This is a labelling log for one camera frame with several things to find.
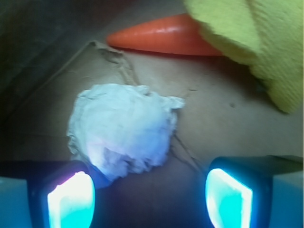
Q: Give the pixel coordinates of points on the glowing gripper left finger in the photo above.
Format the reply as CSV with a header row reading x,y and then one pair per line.
x,y
54,194

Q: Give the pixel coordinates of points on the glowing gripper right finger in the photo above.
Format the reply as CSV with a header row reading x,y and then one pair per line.
x,y
256,192

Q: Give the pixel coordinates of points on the white paper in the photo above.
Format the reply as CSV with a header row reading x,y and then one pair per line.
x,y
120,129

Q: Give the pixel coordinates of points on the brown paper bag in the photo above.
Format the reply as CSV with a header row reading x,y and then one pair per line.
x,y
47,57

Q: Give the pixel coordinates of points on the yellow cloth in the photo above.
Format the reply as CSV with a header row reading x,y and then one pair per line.
x,y
265,35

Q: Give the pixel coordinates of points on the orange carrot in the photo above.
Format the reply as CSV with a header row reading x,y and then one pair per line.
x,y
178,34

